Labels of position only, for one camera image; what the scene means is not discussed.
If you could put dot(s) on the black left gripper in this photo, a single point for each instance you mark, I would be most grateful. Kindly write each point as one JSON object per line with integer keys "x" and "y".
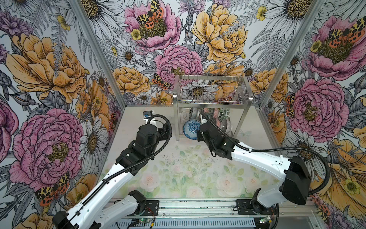
{"x": 162, "y": 131}

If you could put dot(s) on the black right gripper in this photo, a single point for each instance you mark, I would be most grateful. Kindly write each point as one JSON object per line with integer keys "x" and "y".
{"x": 199, "y": 138}

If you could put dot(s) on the green leaf pattern bowl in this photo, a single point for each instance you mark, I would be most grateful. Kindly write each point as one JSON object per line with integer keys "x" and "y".
{"x": 224, "y": 113}

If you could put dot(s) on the white blue dotted bowl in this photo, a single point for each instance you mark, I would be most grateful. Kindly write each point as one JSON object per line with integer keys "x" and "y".
{"x": 190, "y": 129}

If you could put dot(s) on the black white floral bowl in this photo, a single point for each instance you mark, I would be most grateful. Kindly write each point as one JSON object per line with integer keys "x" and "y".
{"x": 215, "y": 112}

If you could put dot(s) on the purple striped bowl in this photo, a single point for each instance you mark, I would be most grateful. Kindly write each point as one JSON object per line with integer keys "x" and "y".
{"x": 226, "y": 126}

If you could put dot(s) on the dark blue floral bowl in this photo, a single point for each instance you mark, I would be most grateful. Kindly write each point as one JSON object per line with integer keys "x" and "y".
{"x": 194, "y": 113}

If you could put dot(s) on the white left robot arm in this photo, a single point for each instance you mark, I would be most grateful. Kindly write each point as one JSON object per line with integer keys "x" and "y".
{"x": 90, "y": 212}

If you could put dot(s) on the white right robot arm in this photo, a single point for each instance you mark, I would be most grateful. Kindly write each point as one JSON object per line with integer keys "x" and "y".
{"x": 292, "y": 173}

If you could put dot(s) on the steel two-tier dish rack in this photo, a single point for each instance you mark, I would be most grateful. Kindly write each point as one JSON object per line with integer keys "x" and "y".
{"x": 210, "y": 91}

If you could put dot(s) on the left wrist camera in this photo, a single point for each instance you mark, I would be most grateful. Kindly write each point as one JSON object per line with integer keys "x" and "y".
{"x": 147, "y": 114}

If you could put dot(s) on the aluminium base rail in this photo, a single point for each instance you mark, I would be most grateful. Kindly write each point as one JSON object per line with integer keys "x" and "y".
{"x": 223, "y": 208}

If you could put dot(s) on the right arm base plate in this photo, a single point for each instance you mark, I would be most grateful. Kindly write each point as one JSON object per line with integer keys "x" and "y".
{"x": 246, "y": 207}

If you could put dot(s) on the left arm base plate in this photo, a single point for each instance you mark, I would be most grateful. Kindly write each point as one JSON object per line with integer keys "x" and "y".
{"x": 147, "y": 208}

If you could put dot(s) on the white vented cable duct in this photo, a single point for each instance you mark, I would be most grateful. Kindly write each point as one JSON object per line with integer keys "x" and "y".
{"x": 184, "y": 223}

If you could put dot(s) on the aluminium left corner post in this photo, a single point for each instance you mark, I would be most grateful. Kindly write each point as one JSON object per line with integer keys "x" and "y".
{"x": 95, "y": 45}

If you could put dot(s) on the aluminium corner post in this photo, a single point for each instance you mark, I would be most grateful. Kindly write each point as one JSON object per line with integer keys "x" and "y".
{"x": 308, "y": 21}
{"x": 95, "y": 45}

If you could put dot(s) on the aluminium right corner post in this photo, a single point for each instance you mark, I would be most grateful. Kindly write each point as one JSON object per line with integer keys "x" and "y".
{"x": 308, "y": 21}

